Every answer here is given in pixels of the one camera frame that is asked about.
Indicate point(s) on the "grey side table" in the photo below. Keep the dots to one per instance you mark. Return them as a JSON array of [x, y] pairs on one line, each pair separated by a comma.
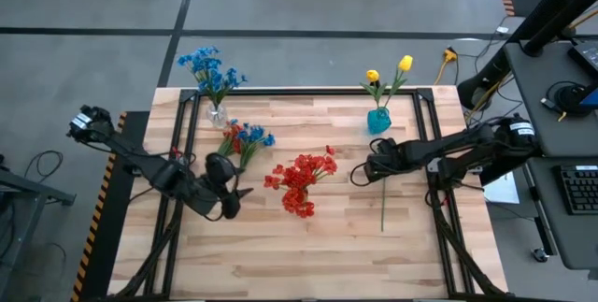
[[28, 189]]

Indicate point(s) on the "teal glass vase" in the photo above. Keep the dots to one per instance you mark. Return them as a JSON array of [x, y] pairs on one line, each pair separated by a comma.
[[378, 121]]

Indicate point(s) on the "white paper sheet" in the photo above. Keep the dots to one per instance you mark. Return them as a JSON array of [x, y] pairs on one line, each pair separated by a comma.
[[502, 190]]

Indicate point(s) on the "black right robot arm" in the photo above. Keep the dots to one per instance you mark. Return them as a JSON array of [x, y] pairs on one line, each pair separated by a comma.
[[467, 148]]

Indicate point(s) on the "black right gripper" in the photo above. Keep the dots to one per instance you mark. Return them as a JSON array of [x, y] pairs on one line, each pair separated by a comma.
[[383, 164]]

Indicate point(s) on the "grey office desk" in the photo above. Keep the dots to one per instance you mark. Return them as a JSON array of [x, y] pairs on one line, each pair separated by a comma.
[[579, 143]]

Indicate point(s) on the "black computer keyboard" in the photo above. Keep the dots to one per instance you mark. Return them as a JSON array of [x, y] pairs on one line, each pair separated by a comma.
[[579, 190]]

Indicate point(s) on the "clear glass vase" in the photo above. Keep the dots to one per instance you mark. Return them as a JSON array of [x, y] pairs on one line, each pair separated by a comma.
[[217, 115]]

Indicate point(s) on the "black tablet device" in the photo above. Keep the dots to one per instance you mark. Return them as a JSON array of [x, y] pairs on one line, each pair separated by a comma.
[[588, 56]]

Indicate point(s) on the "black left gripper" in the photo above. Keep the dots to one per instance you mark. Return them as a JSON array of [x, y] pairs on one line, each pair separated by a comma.
[[217, 194]]

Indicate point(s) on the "small white adapter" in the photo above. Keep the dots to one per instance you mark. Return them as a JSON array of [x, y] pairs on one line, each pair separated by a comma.
[[502, 29]]

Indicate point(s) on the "blue artificial flower bunch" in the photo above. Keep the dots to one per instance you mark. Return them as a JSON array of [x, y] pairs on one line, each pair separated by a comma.
[[229, 77], [198, 59], [256, 133]]

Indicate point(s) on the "black aluminium table frame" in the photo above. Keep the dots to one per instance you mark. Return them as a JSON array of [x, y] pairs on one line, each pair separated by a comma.
[[303, 91]]

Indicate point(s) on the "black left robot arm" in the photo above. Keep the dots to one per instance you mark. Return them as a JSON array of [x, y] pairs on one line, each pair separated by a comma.
[[154, 171]]

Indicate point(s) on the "black tower fan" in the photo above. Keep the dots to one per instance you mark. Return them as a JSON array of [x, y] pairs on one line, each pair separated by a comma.
[[560, 3]]

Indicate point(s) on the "black round device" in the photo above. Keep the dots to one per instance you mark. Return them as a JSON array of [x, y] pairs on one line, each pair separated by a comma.
[[571, 98]]

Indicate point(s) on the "small black bracket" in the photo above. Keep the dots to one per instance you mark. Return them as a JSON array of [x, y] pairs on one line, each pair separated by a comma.
[[375, 83]]

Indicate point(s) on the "long hazard tape strip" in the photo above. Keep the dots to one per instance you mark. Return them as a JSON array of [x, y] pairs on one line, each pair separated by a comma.
[[95, 208]]

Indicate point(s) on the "black caster wheel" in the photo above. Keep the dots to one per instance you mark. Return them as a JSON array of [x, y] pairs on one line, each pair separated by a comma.
[[539, 255]]

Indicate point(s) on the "yellow artificial tulip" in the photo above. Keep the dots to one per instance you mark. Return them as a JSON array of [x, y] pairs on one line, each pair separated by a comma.
[[383, 208], [372, 76], [406, 62]]

